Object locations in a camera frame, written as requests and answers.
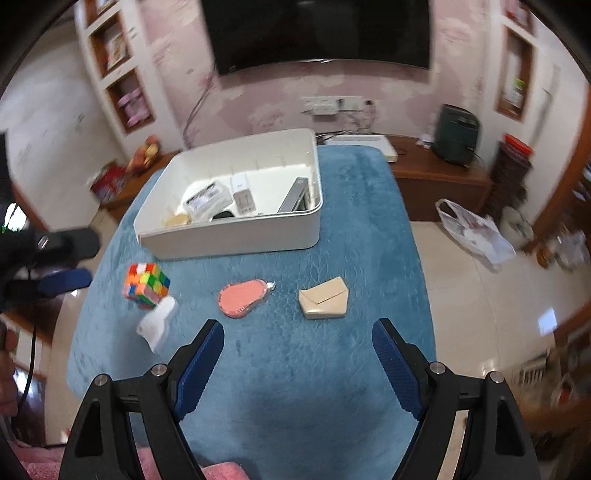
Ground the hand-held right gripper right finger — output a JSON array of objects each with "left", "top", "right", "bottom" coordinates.
[{"left": 372, "top": 318, "right": 542, "bottom": 480}]

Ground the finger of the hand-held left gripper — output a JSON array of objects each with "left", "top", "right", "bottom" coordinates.
[
  {"left": 28, "top": 226, "right": 101, "bottom": 269},
  {"left": 4, "top": 268, "right": 93, "bottom": 302}
]

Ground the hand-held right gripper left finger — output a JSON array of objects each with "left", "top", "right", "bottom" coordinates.
[{"left": 58, "top": 318, "right": 225, "bottom": 480}]

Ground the multicoloured puzzle cube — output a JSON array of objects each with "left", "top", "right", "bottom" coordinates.
[{"left": 122, "top": 263, "right": 171, "bottom": 310}]

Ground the white plastic storage box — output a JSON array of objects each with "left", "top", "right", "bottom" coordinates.
[{"left": 134, "top": 128, "right": 323, "bottom": 260}]

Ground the clear plastic case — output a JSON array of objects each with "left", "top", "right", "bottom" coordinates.
[{"left": 181, "top": 181, "right": 233, "bottom": 219}]

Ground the white charger block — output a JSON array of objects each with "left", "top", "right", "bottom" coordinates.
[{"left": 229, "top": 175, "right": 259, "bottom": 217}]

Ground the grey case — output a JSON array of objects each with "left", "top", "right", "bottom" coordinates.
[{"left": 277, "top": 178, "right": 311, "bottom": 214}]

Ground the person's left hand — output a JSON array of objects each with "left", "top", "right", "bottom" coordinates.
[{"left": 0, "top": 323, "right": 20, "bottom": 418}]

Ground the white curved dispenser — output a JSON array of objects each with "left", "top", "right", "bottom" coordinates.
[{"left": 135, "top": 295, "right": 178, "bottom": 354}]

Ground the red printed box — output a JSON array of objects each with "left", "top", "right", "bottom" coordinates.
[{"left": 90, "top": 161, "right": 127, "bottom": 201}]

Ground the blue fluffy blanket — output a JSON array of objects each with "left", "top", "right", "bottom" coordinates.
[{"left": 67, "top": 145, "right": 437, "bottom": 467}]

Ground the beige paper box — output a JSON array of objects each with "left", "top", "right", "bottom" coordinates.
[{"left": 298, "top": 275, "right": 349, "bottom": 320}]

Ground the pink cloth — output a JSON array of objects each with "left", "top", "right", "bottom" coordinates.
[{"left": 18, "top": 443, "right": 250, "bottom": 480}]

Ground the fruit bowl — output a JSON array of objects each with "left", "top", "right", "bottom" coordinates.
[{"left": 129, "top": 135, "right": 162, "bottom": 171}]

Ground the white plastic bag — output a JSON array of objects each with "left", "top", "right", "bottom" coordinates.
[{"left": 435, "top": 198, "right": 516, "bottom": 268}]

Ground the wooden cabinet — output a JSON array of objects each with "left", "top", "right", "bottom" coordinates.
[{"left": 92, "top": 134, "right": 492, "bottom": 222}]

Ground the dark stack with red lid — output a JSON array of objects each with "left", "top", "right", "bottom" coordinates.
[{"left": 489, "top": 134, "right": 534, "bottom": 217}]

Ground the white flat device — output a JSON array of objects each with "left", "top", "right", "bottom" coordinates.
[{"left": 325, "top": 134, "right": 399, "bottom": 163}]

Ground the dark green appliance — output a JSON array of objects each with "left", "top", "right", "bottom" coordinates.
[{"left": 434, "top": 104, "right": 481, "bottom": 167}]

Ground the white power strip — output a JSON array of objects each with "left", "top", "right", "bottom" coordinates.
[{"left": 300, "top": 96, "right": 365, "bottom": 116}]

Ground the black television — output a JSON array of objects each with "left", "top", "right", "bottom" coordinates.
[{"left": 199, "top": 0, "right": 431, "bottom": 77}]

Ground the black cable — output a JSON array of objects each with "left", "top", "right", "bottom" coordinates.
[{"left": 18, "top": 318, "right": 40, "bottom": 416}]

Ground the white wall shelf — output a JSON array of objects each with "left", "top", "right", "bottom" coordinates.
[{"left": 74, "top": 0, "right": 155, "bottom": 134}]

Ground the television cable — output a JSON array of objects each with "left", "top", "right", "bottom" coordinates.
[{"left": 182, "top": 69, "right": 218, "bottom": 148}]

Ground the wall niche with books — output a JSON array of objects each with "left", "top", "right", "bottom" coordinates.
[{"left": 496, "top": 0, "right": 539, "bottom": 123}]

